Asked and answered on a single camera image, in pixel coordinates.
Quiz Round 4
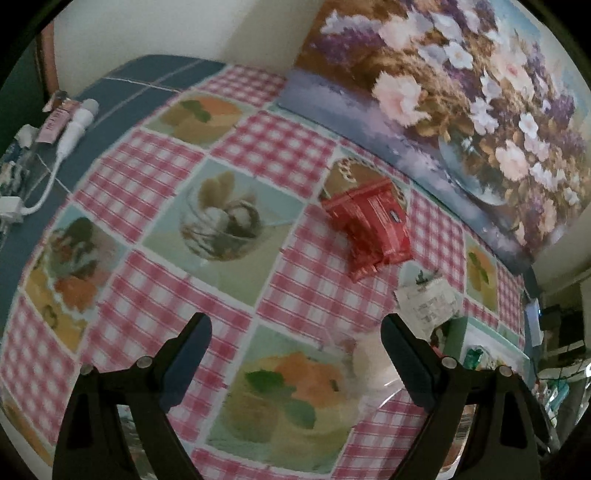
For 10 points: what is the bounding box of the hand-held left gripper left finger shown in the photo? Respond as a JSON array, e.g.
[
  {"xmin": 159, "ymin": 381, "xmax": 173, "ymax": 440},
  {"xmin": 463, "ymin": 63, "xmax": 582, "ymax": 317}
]
[{"xmin": 52, "ymin": 312, "xmax": 213, "ymax": 480}]

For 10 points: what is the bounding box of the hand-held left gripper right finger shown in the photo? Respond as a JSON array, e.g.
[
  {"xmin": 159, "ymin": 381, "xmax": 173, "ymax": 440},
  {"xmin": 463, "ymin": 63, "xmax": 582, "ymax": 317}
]
[{"xmin": 381, "ymin": 314, "xmax": 541, "ymax": 480}]

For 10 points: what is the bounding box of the clear packet of white buns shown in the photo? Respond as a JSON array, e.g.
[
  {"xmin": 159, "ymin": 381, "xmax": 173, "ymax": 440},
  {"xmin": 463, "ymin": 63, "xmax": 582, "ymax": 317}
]
[{"xmin": 323, "ymin": 277, "xmax": 462, "ymax": 416}]

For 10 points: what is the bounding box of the white tray with green rim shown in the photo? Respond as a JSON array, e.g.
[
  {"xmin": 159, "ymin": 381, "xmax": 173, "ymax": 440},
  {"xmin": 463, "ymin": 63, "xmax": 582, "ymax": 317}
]
[{"xmin": 457, "ymin": 318, "xmax": 532, "ymax": 370}]

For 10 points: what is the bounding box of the pink checked tablecloth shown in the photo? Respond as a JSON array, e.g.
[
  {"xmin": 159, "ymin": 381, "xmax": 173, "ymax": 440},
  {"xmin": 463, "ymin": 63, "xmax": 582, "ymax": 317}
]
[{"xmin": 0, "ymin": 65, "xmax": 527, "ymax": 480}]

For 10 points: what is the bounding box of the small blue-grey device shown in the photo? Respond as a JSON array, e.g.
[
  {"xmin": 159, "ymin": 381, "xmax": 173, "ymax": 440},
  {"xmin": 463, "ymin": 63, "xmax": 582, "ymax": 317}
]
[{"xmin": 524, "ymin": 298, "xmax": 544, "ymax": 348}]

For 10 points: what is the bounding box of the large red snack packet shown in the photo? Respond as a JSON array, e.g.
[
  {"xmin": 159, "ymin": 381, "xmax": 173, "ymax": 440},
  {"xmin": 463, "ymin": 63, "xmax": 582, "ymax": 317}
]
[{"xmin": 321, "ymin": 178, "xmax": 413, "ymax": 282}]

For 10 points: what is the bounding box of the floral painting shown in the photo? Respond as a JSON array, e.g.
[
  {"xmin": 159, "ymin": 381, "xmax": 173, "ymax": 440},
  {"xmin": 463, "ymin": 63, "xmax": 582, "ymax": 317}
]
[{"xmin": 277, "ymin": 0, "xmax": 591, "ymax": 273}]

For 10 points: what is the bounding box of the crumpled floral paper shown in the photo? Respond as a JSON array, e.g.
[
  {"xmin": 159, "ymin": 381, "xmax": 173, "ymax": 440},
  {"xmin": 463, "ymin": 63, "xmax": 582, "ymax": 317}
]
[{"xmin": 0, "ymin": 124, "xmax": 38, "ymax": 190}]

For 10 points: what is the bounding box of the pink tube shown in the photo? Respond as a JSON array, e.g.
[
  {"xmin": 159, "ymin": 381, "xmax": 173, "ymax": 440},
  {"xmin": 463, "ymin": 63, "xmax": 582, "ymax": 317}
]
[{"xmin": 37, "ymin": 91, "xmax": 75, "ymax": 145}]

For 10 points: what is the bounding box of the white cable with adapter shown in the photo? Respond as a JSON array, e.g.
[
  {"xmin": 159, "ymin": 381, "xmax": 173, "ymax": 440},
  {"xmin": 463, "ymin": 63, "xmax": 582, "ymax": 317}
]
[{"xmin": 0, "ymin": 99, "xmax": 100, "ymax": 222}]

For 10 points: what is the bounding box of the brown wooden post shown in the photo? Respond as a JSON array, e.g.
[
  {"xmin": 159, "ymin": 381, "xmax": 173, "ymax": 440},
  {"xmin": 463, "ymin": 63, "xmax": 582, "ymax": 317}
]
[{"xmin": 36, "ymin": 23, "xmax": 62, "ymax": 100}]

